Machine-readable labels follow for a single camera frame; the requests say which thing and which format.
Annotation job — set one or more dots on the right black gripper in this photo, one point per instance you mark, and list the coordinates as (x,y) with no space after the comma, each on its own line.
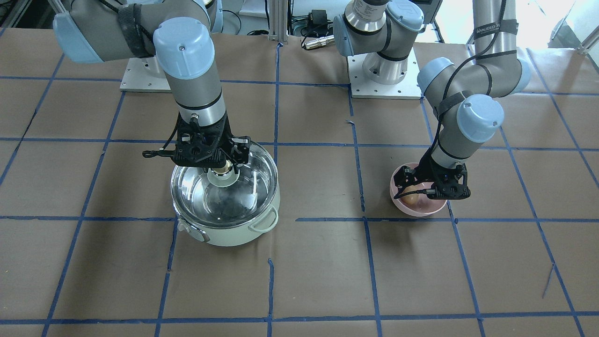
(240,145)

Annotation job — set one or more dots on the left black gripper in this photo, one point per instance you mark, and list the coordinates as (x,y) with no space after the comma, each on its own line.
(427,169)

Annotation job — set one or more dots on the brown egg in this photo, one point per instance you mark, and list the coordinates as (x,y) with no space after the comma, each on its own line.
(410,198)

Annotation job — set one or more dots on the glass pot lid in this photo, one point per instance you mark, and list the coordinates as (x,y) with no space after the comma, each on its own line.
(224,187)

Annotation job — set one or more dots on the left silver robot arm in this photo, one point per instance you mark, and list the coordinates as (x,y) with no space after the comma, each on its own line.
(463,97)

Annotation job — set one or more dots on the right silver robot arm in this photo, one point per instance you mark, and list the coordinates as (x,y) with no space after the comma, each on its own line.
(178,34)

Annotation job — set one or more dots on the pale green cooking pot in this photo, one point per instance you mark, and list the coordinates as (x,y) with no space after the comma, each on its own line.
(229,229)

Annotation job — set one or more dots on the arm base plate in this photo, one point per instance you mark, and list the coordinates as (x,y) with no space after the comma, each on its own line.
(144,75)
(371,76)

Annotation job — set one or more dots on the aluminium frame post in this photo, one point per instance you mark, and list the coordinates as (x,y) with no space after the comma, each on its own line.
(278,20)

